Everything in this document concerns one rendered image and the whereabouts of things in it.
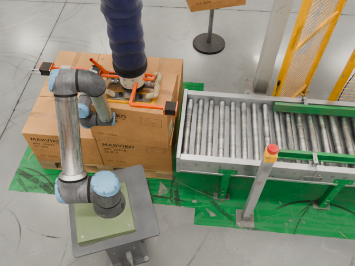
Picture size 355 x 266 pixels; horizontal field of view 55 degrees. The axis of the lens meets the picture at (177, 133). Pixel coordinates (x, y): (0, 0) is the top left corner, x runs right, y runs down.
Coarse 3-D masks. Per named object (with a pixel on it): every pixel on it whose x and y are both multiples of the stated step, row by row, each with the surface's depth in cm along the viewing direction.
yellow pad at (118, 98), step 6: (108, 96) 233; (120, 96) 231; (138, 96) 232; (144, 96) 232; (114, 102) 232; (120, 102) 231; (126, 102) 230; (138, 102) 229; (144, 102) 229; (150, 102) 229
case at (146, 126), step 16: (176, 80) 248; (160, 96) 235; (176, 96) 262; (128, 112) 230; (144, 112) 227; (160, 112) 226; (96, 128) 252; (112, 128) 248; (128, 128) 245; (144, 128) 241; (160, 128) 238; (144, 144) 258; (160, 144) 254
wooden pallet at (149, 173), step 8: (176, 136) 314; (40, 160) 299; (48, 160) 298; (48, 168) 309; (56, 168) 308; (88, 168) 307; (96, 168) 307; (104, 168) 299; (112, 168) 297; (120, 168) 307; (152, 176) 302; (160, 176) 300; (168, 176) 299
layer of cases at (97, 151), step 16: (64, 64) 314; (80, 64) 314; (112, 64) 314; (160, 64) 314; (176, 64) 314; (48, 80) 301; (48, 96) 290; (32, 112) 279; (48, 112) 279; (32, 128) 269; (48, 128) 269; (80, 128) 269; (176, 128) 305; (32, 144) 279; (48, 144) 276; (96, 144) 269; (112, 144) 267; (128, 144) 264; (96, 160) 289; (112, 160) 287; (128, 160) 284; (144, 160) 282; (160, 160) 279
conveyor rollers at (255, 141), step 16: (208, 112) 280; (224, 112) 279; (256, 112) 278; (288, 112) 278; (208, 128) 269; (224, 128) 270; (256, 128) 268; (288, 128) 269; (320, 128) 270; (336, 128) 268; (208, 144) 259; (224, 144) 261; (256, 144) 259; (288, 144) 261; (304, 144) 259; (336, 144) 260; (352, 144) 260; (304, 160) 251
